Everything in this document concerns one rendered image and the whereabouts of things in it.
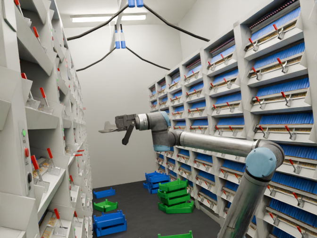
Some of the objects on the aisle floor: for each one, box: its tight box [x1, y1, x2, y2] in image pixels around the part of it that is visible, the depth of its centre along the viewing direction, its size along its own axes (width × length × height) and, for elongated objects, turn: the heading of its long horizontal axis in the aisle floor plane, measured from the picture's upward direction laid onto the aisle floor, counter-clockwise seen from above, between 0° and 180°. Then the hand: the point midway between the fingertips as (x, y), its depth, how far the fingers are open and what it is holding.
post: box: [17, 7, 75, 238], centre depth 117 cm, size 20×9×181 cm
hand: (101, 132), depth 157 cm, fingers open, 6 cm apart
